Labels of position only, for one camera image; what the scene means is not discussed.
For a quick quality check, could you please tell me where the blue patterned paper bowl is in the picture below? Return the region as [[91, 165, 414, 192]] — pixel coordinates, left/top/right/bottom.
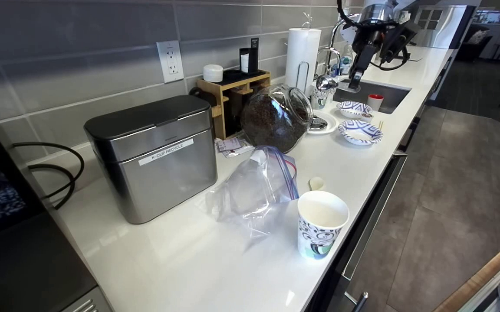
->
[[336, 118, 384, 147], [336, 100, 376, 121]]

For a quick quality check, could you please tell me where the chrome sink faucet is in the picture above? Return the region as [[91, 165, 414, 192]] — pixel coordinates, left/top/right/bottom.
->
[[325, 17, 358, 76]]

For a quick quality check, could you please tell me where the white paper towel roll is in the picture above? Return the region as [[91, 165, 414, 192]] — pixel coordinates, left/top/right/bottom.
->
[[285, 26, 324, 94]]

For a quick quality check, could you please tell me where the crumpled paper wrapper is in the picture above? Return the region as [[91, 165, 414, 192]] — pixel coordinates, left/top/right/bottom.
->
[[214, 133, 256, 159]]

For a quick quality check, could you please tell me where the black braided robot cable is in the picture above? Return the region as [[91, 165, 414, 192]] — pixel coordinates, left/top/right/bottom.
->
[[336, 0, 414, 73]]

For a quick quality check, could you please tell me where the wooden countertop organizer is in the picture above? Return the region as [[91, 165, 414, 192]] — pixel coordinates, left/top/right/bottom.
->
[[195, 68, 273, 140]]

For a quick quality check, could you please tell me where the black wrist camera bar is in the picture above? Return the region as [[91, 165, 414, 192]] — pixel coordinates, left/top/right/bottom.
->
[[384, 21, 421, 57]]

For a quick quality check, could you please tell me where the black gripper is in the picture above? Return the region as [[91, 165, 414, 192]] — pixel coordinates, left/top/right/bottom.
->
[[350, 24, 386, 90]]

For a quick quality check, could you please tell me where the kitchen sink basin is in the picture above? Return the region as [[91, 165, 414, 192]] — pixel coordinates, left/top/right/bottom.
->
[[332, 80, 412, 116]]

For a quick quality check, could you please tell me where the wooden table edge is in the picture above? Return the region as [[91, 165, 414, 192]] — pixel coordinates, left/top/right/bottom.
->
[[435, 227, 500, 312]]

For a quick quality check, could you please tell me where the stainless steel lidded bin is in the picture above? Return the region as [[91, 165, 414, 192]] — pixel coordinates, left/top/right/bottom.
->
[[84, 94, 221, 225]]

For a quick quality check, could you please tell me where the white round container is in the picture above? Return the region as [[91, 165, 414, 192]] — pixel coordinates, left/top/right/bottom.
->
[[202, 62, 226, 85]]

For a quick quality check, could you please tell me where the small white coffee pod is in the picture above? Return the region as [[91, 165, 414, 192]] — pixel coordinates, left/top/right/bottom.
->
[[367, 92, 386, 113]]

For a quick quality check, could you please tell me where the white wall outlet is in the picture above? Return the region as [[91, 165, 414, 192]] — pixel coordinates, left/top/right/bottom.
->
[[155, 38, 186, 85]]

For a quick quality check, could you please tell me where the metal jar lid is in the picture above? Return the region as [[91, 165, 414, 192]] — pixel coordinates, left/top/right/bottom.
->
[[308, 114, 331, 130]]

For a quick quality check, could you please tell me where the clear zip plastic bag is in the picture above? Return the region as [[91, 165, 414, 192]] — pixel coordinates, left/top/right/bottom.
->
[[206, 144, 301, 248]]

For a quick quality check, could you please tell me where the black power cable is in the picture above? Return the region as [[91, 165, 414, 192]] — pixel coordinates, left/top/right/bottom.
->
[[9, 140, 88, 211]]

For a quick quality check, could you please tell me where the white round plate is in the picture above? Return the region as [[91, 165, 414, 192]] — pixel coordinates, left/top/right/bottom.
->
[[305, 111, 343, 137]]

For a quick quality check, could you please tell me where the black countertop appliance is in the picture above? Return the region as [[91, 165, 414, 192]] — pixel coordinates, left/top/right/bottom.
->
[[0, 97, 100, 312]]

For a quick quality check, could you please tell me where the glass jar of coffee beans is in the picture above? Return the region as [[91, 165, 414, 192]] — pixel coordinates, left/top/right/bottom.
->
[[240, 85, 315, 154]]

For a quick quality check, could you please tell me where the black box in organizer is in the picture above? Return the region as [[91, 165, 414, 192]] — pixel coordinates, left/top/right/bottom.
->
[[239, 36, 263, 76]]

